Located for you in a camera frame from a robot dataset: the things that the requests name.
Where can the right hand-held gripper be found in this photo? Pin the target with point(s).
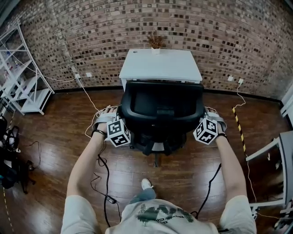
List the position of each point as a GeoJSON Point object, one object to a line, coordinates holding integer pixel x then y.
{"type": "Point", "coordinates": [206, 132]}

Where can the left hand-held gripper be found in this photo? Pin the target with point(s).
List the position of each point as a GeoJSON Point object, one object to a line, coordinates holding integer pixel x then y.
{"type": "Point", "coordinates": [117, 133]}

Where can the black mesh office chair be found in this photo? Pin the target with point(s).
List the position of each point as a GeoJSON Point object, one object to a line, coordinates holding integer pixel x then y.
{"type": "Point", "coordinates": [160, 100]}

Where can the person's right forearm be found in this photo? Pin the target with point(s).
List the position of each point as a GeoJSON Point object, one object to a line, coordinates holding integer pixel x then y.
{"type": "Point", "coordinates": [231, 164]}

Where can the person's left forearm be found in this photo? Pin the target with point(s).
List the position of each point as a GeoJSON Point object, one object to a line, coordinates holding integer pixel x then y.
{"type": "Point", "coordinates": [84, 164]}

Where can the person's right hand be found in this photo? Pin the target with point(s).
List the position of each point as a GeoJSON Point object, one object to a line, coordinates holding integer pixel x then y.
{"type": "Point", "coordinates": [219, 129]}

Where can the person's left hand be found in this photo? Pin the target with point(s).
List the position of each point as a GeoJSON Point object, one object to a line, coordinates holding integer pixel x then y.
{"type": "Point", "coordinates": [102, 126]}

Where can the black wristband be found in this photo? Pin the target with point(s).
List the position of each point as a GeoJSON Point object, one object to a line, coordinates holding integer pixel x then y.
{"type": "Point", "coordinates": [99, 131]}
{"type": "Point", "coordinates": [223, 134]}

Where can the white shoe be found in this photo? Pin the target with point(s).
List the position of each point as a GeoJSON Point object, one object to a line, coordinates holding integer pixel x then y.
{"type": "Point", "coordinates": [146, 184]}

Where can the black power adapter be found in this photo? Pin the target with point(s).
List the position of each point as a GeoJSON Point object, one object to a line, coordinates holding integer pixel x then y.
{"type": "Point", "coordinates": [111, 199]}

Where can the person's leg in jeans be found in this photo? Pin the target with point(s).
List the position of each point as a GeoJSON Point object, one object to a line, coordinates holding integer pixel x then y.
{"type": "Point", "coordinates": [144, 195]}

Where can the grey desk with white legs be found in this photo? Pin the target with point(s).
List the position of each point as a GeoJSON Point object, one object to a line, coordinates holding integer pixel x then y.
{"type": "Point", "coordinates": [289, 160]}

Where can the white metal shelf rack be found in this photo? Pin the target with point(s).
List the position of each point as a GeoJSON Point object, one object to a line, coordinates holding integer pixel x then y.
{"type": "Point", "coordinates": [36, 100]}

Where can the dried plant in white pot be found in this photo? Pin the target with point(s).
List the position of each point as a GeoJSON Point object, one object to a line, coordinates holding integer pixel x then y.
{"type": "Point", "coordinates": [155, 50]}

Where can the white power strip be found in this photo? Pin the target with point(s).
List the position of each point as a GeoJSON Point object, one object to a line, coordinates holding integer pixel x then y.
{"type": "Point", "coordinates": [254, 212]}

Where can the white printed t-shirt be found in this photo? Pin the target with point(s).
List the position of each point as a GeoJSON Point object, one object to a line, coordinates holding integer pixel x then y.
{"type": "Point", "coordinates": [160, 224]}

